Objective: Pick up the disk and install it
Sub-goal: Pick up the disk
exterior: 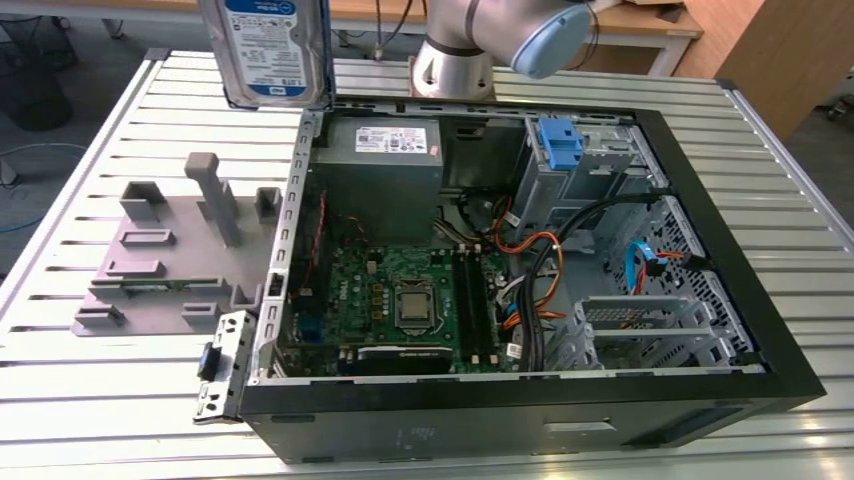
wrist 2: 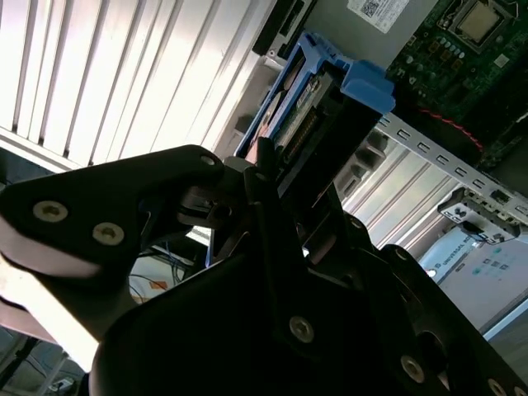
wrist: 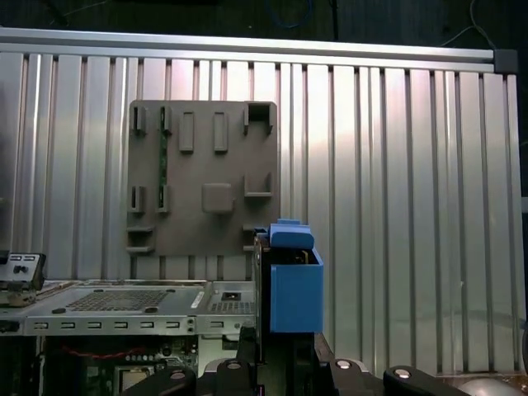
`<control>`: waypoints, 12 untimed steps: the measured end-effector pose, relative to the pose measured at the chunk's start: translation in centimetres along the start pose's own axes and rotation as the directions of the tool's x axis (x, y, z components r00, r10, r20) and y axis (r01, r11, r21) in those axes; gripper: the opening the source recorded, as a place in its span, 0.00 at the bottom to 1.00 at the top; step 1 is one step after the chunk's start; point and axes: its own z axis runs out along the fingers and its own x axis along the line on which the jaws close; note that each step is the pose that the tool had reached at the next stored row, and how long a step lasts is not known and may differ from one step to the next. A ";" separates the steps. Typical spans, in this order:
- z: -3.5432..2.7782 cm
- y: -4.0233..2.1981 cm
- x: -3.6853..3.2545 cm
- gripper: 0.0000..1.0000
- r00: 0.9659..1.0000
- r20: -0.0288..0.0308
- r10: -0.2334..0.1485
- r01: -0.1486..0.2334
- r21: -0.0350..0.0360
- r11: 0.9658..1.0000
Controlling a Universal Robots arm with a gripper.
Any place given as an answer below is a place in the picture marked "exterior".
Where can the grey power supply unit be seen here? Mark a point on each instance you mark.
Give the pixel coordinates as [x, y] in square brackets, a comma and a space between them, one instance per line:
[380, 200]

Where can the white board power connector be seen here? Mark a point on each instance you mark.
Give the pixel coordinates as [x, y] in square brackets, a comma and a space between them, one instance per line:
[374, 259]

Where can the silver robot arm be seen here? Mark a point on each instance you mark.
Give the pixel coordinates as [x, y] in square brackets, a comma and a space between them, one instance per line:
[447, 70]

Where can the black graphics card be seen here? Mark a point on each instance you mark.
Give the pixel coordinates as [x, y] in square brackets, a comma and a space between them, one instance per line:
[400, 360]

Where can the silver CPU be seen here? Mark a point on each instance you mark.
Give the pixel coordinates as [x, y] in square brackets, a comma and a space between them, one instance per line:
[416, 306]

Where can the wooden cabinet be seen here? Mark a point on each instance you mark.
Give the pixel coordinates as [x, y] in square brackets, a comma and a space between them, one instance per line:
[787, 60]

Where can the metal disk bay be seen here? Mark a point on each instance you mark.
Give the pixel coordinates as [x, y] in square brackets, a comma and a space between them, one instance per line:
[654, 332]

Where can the black RAM slot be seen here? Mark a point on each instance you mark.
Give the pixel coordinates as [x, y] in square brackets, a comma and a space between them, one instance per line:
[482, 300]
[466, 300]

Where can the blue motherboard connector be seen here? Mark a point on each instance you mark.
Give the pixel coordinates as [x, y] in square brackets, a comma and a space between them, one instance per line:
[310, 329]

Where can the black PC case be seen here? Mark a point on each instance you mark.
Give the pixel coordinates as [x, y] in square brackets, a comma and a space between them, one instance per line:
[467, 425]

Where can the metal rear bracket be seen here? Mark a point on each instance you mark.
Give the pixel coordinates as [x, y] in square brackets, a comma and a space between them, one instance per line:
[227, 350]

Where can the long wooden desk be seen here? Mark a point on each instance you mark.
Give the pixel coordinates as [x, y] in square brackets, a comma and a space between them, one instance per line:
[134, 4]

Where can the metal drive cage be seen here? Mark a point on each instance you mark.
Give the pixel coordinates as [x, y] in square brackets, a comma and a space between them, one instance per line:
[603, 167]

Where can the wooden desk white frame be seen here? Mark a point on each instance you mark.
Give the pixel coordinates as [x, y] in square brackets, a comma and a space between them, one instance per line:
[650, 22]

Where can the black bin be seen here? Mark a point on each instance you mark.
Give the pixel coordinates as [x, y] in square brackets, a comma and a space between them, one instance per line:
[40, 100]

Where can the green motherboard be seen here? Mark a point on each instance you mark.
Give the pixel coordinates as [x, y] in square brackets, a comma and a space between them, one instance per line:
[407, 260]

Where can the blue video connector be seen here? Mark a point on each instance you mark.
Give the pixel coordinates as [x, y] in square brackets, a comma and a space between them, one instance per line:
[208, 360]

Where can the hard disk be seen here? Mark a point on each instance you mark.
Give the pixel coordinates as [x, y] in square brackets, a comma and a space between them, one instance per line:
[267, 50]

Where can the blue plastic drive carrier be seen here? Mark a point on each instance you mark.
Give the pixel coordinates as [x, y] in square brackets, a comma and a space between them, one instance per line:
[561, 145]

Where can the CPU socket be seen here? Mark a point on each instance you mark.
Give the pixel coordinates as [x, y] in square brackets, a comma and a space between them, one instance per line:
[416, 286]

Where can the white barcode label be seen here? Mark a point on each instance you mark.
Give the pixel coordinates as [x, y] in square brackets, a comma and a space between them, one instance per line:
[514, 350]

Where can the grey parts rack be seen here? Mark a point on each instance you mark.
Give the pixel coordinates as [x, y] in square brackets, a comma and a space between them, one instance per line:
[147, 310]

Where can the green RAM stick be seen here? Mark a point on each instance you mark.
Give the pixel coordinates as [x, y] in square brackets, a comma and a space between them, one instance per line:
[156, 286]

